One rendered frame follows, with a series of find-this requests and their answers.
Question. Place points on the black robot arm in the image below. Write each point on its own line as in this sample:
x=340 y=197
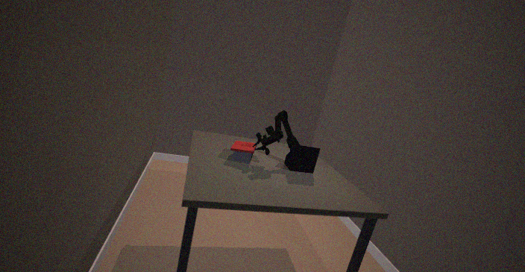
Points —
x=278 y=133

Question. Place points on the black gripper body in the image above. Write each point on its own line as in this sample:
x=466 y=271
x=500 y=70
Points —
x=264 y=142

